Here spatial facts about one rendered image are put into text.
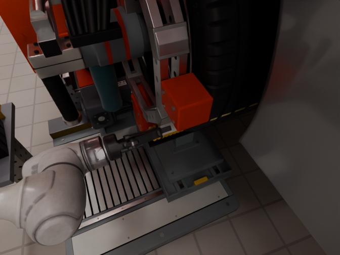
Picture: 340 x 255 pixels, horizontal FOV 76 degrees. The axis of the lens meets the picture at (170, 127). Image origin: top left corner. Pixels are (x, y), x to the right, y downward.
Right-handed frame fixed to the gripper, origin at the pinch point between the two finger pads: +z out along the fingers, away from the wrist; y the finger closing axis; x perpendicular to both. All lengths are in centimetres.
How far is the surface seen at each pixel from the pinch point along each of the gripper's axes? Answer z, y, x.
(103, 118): -19, -54, 7
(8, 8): -38, -33, 58
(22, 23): -37, -37, 54
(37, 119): -64, -109, 19
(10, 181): -56, -25, -4
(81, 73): -24, -92, 40
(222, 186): 27, -35, -45
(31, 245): -70, -50, -40
